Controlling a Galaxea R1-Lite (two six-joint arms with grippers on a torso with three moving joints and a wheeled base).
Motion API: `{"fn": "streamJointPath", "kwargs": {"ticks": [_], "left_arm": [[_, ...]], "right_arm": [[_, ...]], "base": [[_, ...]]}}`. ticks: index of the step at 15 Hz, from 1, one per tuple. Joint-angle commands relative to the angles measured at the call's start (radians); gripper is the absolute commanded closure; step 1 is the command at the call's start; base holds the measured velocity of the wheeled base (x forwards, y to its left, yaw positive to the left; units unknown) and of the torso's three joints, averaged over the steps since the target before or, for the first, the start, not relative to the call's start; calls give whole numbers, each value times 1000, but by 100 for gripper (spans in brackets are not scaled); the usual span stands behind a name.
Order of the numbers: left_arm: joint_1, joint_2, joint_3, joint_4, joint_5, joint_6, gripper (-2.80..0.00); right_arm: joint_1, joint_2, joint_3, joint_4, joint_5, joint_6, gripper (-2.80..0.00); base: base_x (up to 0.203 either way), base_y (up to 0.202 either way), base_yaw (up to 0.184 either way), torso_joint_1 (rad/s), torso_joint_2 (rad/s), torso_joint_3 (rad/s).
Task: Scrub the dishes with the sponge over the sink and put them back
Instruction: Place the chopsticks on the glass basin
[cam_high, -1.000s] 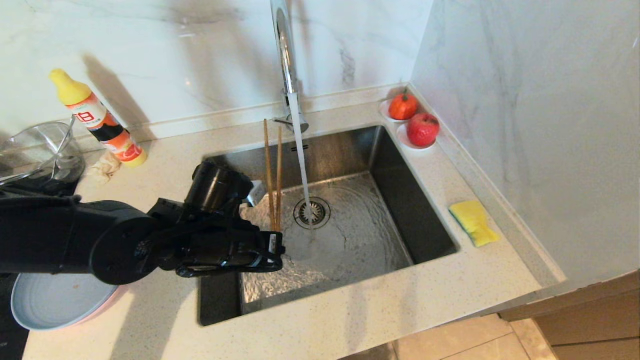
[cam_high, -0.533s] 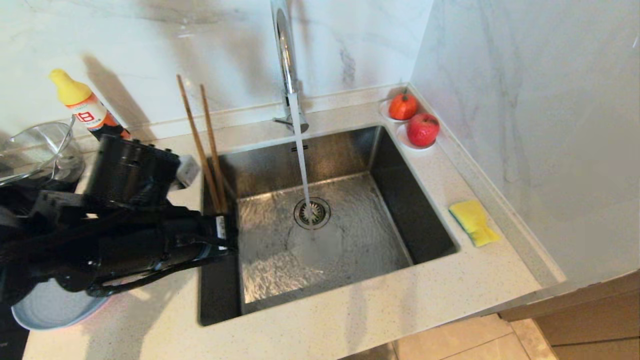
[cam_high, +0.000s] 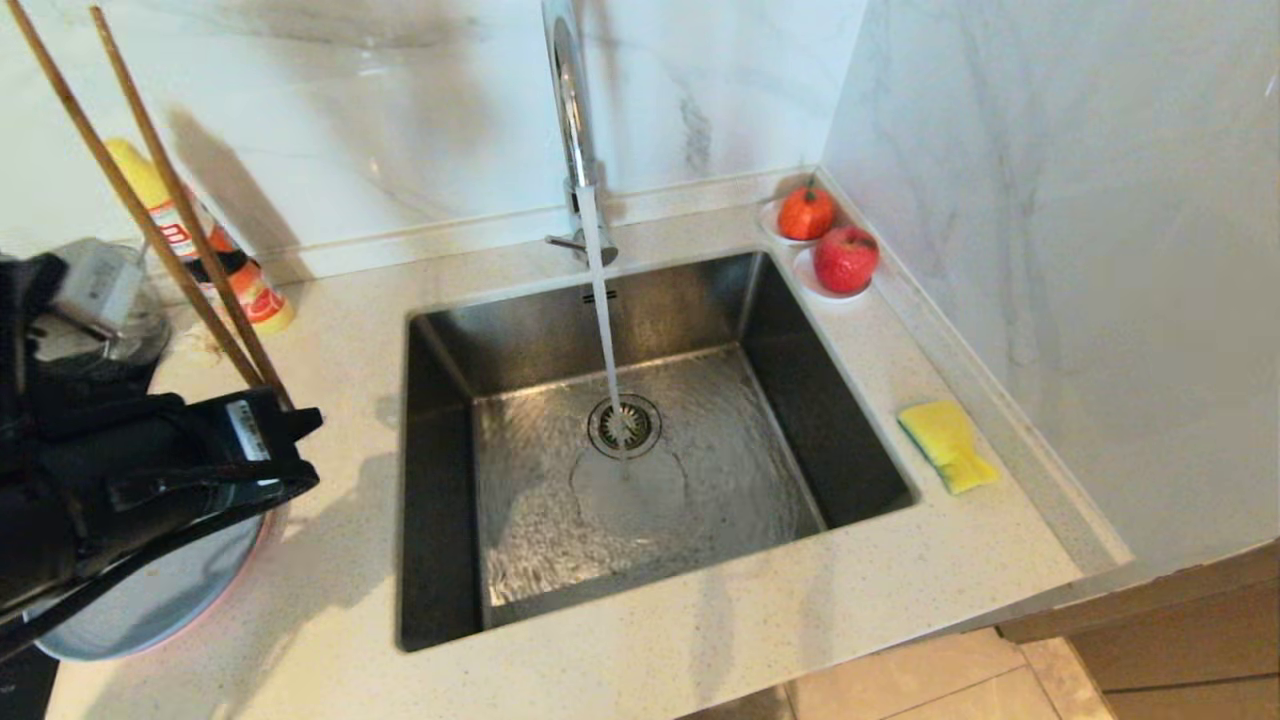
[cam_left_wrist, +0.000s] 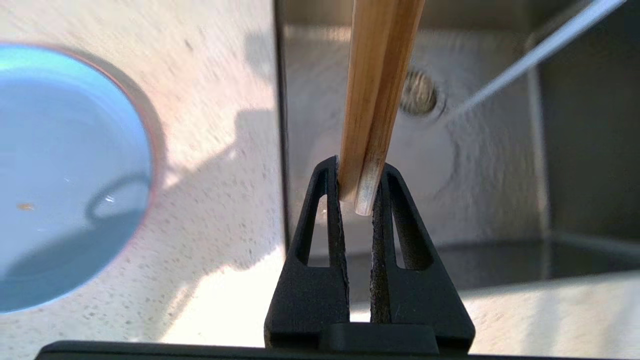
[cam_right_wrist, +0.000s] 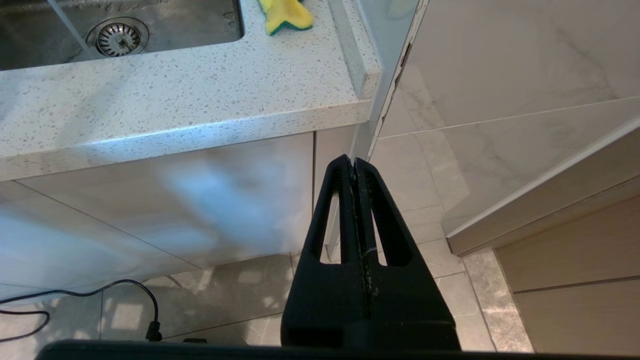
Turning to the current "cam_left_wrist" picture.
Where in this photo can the metal drain strainer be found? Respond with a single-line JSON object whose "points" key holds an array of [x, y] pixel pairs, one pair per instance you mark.
{"points": [[422, 94]]}

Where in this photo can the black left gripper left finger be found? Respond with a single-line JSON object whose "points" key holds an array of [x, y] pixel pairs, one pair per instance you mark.
{"points": [[310, 295]]}

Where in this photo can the stainless steel sink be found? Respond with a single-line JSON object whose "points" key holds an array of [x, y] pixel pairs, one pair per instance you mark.
{"points": [[500, 175]]}

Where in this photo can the light blue plate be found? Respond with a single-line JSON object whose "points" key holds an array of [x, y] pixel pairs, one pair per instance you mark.
{"points": [[60, 165]]}

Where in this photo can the wooden chopstick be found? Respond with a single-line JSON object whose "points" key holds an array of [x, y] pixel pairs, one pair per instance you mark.
{"points": [[367, 90], [395, 75]]}

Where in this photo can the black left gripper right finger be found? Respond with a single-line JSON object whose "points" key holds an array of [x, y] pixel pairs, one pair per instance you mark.
{"points": [[425, 300]]}

